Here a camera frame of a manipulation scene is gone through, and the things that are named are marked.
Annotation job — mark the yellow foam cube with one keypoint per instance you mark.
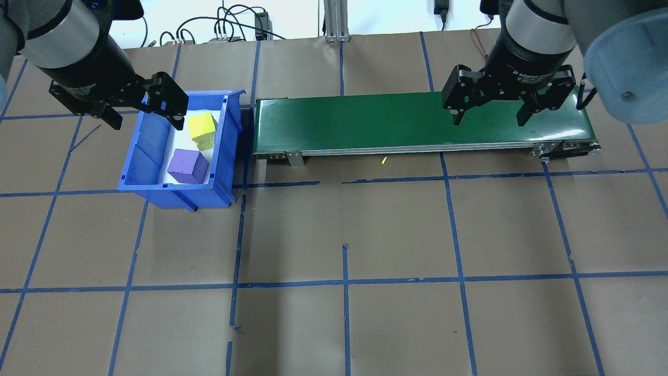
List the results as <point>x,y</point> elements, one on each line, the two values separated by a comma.
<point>202,128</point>

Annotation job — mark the purple foam cube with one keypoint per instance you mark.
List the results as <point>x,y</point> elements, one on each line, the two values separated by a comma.
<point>188,167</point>

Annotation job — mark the white foam pad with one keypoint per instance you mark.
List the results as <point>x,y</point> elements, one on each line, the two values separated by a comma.
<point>175,137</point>

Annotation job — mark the blue plastic storage bin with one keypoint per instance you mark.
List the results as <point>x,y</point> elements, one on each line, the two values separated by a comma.
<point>148,154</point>

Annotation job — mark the black power adapter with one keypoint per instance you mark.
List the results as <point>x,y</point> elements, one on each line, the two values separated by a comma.
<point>261,23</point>
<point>442,9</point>

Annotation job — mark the green conveyor belt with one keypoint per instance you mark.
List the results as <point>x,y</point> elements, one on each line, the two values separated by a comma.
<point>365,122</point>

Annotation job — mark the aluminium profile post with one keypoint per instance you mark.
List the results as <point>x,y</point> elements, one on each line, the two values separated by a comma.
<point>336,21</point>

